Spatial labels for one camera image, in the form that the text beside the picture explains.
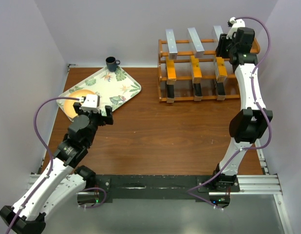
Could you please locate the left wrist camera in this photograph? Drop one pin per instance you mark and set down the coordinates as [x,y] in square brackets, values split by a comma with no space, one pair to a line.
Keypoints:
[91,103]

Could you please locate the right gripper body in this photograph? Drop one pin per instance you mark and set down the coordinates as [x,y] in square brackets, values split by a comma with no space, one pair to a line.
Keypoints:
[232,46]

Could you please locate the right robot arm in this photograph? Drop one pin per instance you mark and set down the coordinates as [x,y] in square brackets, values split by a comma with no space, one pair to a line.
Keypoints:
[253,118]

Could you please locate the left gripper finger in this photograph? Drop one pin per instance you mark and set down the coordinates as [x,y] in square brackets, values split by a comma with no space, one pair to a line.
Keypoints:
[108,118]
[77,108]

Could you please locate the wooden shelf rack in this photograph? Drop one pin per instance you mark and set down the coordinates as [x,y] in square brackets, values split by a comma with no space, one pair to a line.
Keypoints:
[183,86]

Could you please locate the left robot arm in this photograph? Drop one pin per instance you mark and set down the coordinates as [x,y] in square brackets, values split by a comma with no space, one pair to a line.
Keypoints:
[62,178]

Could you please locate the dark blue mug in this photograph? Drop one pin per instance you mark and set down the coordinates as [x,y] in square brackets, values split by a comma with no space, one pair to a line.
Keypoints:
[112,63]

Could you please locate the yellow plate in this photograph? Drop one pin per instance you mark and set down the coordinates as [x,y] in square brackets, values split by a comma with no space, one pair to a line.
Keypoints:
[68,104]

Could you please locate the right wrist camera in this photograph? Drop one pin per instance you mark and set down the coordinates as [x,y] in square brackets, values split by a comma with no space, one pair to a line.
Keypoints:
[235,24]

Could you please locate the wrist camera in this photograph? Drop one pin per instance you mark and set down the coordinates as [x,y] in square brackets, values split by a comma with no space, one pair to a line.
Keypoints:
[91,103]
[235,24]

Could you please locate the white R.O toothpaste box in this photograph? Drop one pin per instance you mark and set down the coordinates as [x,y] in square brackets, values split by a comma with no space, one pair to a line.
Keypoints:
[171,73]

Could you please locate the black toothpaste box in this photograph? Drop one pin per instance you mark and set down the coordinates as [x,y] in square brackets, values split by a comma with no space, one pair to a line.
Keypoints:
[170,93]
[197,92]
[220,90]

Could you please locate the leaf-patterned tray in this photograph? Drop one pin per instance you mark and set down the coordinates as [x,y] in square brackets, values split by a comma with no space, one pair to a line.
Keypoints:
[114,88]

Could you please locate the silver toothpaste box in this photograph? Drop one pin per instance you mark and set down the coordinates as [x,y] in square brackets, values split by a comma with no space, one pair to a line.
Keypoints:
[195,43]
[216,32]
[171,42]

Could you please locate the orange toothpaste box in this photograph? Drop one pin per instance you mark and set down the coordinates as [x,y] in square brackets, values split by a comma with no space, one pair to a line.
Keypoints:
[195,70]

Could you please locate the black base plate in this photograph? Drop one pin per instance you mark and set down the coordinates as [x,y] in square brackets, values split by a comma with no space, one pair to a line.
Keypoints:
[166,187]

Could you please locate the white yellow toothpaste box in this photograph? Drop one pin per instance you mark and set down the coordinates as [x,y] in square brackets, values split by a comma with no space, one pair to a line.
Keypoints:
[220,69]

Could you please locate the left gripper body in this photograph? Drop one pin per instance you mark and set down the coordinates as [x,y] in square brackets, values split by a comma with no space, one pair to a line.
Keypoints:
[95,118]

